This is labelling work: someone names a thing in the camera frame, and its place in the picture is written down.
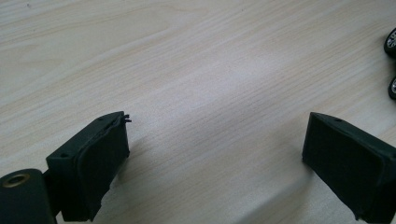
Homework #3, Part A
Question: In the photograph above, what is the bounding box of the small black toy wheel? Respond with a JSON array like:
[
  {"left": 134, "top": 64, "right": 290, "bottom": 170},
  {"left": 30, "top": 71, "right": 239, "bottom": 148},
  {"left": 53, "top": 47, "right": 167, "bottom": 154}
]
[
  {"left": 383, "top": 27, "right": 396, "bottom": 59},
  {"left": 387, "top": 76, "right": 396, "bottom": 101}
]

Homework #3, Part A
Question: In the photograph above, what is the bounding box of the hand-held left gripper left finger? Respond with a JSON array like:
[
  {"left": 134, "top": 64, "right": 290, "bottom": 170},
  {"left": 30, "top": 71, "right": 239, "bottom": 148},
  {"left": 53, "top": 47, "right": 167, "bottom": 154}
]
[{"left": 45, "top": 110, "right": 133, "bottom": 223}]

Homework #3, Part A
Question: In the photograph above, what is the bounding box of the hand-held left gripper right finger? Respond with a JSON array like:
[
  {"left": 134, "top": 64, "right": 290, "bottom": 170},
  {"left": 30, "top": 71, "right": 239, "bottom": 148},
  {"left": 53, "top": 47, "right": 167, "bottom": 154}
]
[{"left": 301, "top": 111, "right": 396, "bottom": 224}]

